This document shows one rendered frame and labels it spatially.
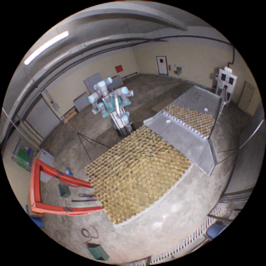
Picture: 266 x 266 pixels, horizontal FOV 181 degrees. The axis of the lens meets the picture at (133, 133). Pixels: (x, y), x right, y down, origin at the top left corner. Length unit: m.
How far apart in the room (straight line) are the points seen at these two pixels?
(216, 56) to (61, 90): 12.17
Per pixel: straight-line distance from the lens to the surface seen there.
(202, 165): 1.46
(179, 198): 2.41
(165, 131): 1.58
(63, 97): 9.16
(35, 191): 1.01
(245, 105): 7.31
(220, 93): 5.92
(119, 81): 8.20
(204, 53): 7.25
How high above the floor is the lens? 2.31
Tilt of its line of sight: 49 degrees down
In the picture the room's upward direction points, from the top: 22 degrees counter-clockwise
